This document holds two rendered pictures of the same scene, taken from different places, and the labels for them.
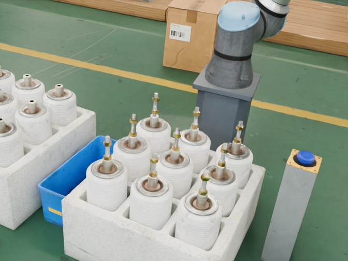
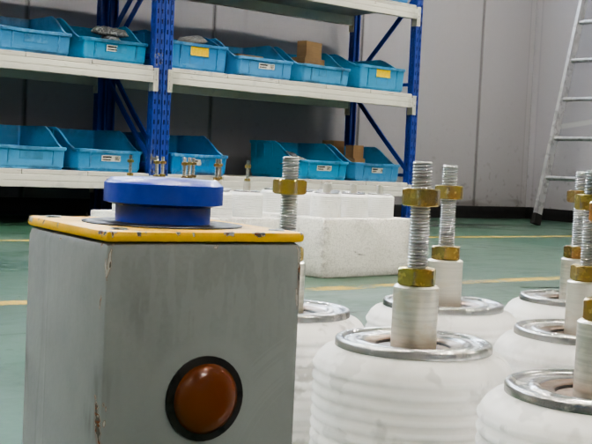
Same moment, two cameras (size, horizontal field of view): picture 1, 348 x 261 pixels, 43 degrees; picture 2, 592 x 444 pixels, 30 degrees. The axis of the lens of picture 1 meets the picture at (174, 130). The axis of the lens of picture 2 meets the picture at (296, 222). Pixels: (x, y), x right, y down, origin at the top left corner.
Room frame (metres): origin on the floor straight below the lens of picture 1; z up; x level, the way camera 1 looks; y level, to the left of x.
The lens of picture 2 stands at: (1.09, -0.58, 0.34)
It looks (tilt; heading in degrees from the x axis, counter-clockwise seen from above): 3 degrees down; 125
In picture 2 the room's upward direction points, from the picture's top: 3 degrees clockwise
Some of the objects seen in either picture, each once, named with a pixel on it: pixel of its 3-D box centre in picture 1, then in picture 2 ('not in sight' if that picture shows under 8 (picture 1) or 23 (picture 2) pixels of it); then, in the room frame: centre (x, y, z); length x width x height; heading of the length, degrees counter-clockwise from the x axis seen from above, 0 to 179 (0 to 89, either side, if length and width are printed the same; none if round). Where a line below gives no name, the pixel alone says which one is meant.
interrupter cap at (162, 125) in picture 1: (154, 125); not in sight; (1.03, 0.06, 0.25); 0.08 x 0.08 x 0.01
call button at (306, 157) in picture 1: (305, 158); (163, 208); (0.84, -0.31, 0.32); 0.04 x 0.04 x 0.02
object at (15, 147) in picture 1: (5, 158); not in sight; (0.93, 0.44, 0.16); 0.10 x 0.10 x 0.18
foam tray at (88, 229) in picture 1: (169, 209); not in sight; (0.87, -0.01, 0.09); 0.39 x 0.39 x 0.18; 68
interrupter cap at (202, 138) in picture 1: (193, 137); not in sight; (0.98, -0.05, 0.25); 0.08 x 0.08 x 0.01
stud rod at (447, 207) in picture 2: (154, 167); (447, 225); (0.77, 0.04, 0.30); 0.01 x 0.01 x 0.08
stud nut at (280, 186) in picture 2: (205, 177); (289, 187); (0.72, -0.07, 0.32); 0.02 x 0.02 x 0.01; 28
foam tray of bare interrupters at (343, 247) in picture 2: not in sight; (325, 241); (-0.89, 2.37, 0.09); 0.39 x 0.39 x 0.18; 78
